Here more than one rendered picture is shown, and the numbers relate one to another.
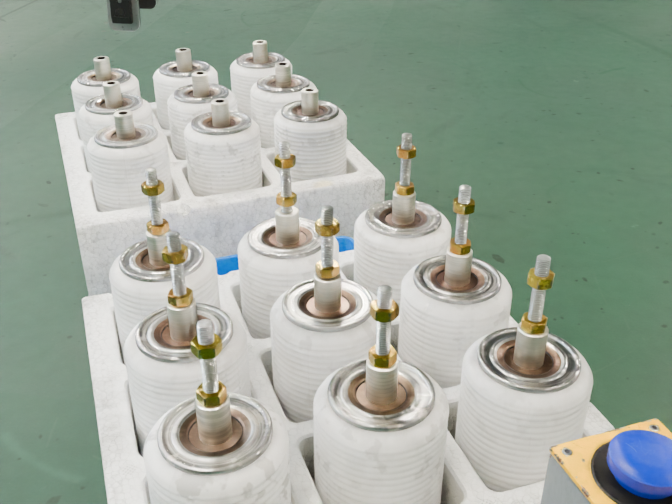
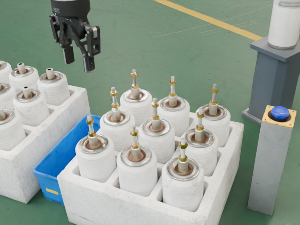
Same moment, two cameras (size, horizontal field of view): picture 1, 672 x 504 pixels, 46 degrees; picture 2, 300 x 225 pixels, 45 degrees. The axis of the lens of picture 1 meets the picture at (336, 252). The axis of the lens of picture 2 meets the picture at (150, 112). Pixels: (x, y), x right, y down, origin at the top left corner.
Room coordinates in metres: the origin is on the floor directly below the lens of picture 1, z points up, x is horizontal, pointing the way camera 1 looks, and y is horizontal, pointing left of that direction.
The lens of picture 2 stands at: (0.02, 0.54, 0.83)
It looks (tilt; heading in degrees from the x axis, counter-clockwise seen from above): 35 degrees down; 315
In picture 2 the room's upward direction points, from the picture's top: 3 degrees counter-clockwise
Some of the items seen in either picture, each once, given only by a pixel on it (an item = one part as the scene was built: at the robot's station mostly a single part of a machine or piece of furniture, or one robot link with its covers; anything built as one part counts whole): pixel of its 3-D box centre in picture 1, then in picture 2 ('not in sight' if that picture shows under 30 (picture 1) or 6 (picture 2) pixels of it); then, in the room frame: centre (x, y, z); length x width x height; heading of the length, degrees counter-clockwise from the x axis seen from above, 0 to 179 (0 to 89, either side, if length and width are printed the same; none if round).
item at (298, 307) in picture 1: (327, 304); (156, 127); (0.55, 0.01, 0.25); 0.08 x 0.08 x 0.01
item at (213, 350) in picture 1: (206, 345); (183, 144); (0.40, 0.08, 0.32); 0.02 x 0.02 x 0.01; 70
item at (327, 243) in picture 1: (327, 249); (155, 110); (0.55, 0.01, 0.30); 0.01 x 0.01 x 0.08
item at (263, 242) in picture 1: (287, 238); (116, 118); (0.66, 0.05, 0.25); 0.08 x 0.08 x 0.01
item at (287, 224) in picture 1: (287, 226); (116, 114); (0.66, 0.05, 0.26); 0.02 x 0.02 x 0.03
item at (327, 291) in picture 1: (327, 291); (156, 123); (0.55, 0.01, 0.26); 0.02 x 0.02 x 0.03
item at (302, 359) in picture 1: (328, 390); (157, 153); (0.55, 0.01, 0.16); 0.10 x 0.10 x 0.18
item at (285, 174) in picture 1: (285, 181); (114, 99); (0.66, 0.05, 0.31); 0.01 x 0.01 x 0.08
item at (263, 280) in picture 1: (290, 317); (119, 143); (0.66, 0.05, 0.16); 0.10 x 0.10 x 0.18
